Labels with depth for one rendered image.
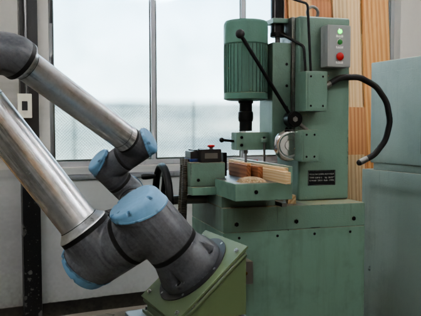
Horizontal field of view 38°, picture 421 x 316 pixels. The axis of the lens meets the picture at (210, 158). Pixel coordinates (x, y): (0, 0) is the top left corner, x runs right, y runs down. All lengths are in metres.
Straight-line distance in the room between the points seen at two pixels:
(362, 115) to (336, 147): 1.69
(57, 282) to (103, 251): 1.97
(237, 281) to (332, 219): 0.80
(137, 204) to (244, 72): 0.93
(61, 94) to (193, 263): 0.59
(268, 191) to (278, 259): 0.31
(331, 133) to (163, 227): 1.05
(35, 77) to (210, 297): 0.74
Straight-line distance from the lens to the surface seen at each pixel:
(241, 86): 2.33
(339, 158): 2.46
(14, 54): 1.63
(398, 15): 4.72
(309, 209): 2.30
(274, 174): 2.11
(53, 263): 3.58
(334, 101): 2.45
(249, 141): 2.38
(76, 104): 1.75
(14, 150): 1.65
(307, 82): 2.31
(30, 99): 3.37
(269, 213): 2.23
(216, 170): 2.25
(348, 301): 2.45
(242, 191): 2.04
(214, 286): 1.60
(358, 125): 4.11
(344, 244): 2.39
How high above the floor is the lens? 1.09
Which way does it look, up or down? 3 degrees down
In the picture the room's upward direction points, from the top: straight up
